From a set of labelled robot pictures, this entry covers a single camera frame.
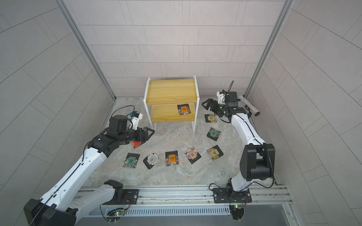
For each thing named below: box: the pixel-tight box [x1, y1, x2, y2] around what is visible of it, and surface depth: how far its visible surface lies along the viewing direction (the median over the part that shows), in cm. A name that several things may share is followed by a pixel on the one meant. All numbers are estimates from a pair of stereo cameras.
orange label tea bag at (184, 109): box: [177, 103, 192, 115], surface depth 91 cm
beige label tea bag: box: [204, 113, 218, 123], surface depth 105 cm
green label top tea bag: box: [122, 152, 140, 169], surface depth 84 cm
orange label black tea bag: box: [164, 150, 180, 167], surface depth 86 cm
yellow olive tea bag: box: [206, 144, 224, 161], surface depth 88 cm
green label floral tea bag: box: [206, 127, 222, 142], surface depth 97 cm
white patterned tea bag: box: [142, 151, 162, 170], surface depth 84 cm
